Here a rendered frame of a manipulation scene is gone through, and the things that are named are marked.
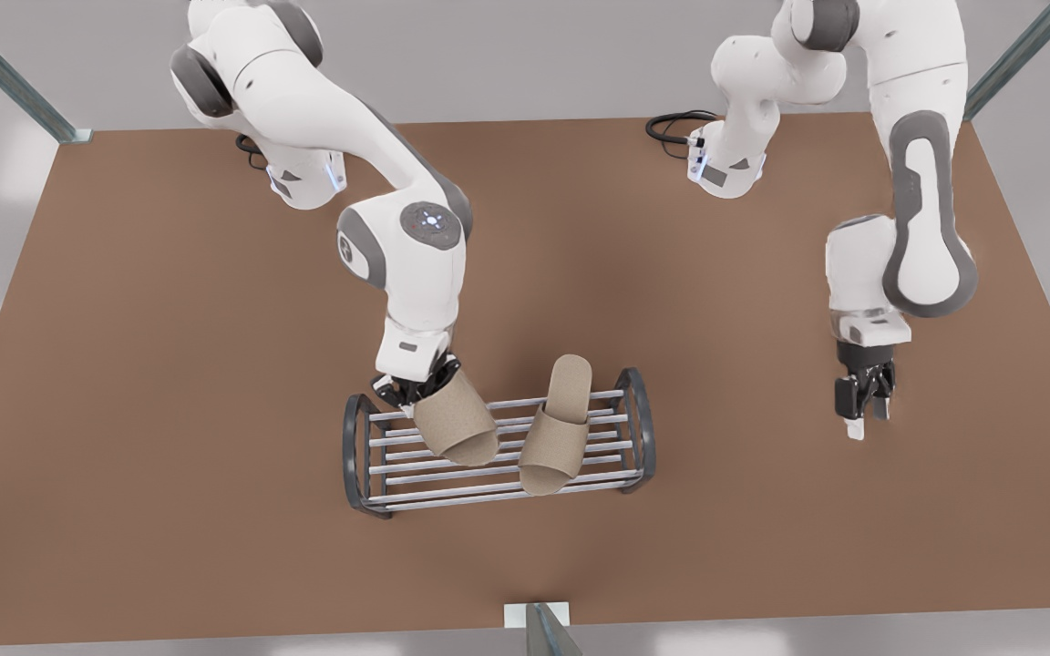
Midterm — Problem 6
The beige slipper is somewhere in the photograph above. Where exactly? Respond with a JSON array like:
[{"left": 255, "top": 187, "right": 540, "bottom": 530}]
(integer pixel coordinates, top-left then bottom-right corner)
[
  {"left": 518, "top": 354, "right": 594, "bottom": 497},
  {"left": 412, "top": 367, "right": 500, "bottom": 467}
]

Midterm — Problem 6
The grey metal shoe rack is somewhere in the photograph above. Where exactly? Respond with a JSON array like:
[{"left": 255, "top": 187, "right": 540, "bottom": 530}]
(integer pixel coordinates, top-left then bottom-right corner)
[{"left": 343, "top": 367, "right": 657, "bottom": 520}]

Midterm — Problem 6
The silver frame post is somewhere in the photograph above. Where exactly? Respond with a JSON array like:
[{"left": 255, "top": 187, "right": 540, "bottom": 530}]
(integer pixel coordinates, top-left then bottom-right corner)
[
  {"left": 963, "top": 0, "right": 1050, "bottom": 122},
  {"left": 0, "top": 7, "right": 93, "bottom": 145},
  {"left": 503, "top": 601, "right": 584, "bottom": 656}
]

